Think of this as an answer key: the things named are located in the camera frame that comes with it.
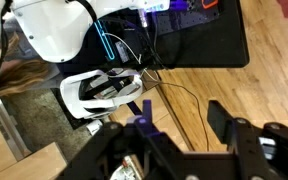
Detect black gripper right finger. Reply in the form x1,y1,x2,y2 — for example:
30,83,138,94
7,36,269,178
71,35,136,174
206,99,288,180

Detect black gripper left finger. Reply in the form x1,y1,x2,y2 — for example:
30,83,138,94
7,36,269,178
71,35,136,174
55,99,185,180

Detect small white tag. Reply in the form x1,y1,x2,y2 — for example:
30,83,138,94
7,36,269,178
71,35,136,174
86,119,104,136

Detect white vr headset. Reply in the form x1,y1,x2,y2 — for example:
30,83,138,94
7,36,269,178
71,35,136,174
59,68,144,120

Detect light wooden furniture panel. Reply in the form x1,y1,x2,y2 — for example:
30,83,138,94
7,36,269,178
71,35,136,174
0,99,68,180

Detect person with long brown hair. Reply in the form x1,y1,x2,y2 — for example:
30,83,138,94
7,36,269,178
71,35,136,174
0,33,50,99

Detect orange rimmed black object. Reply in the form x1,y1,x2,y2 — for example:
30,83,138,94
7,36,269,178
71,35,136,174
201,0,220,10

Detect thin black cable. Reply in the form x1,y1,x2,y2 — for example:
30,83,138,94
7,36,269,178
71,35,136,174
157,81,211,153

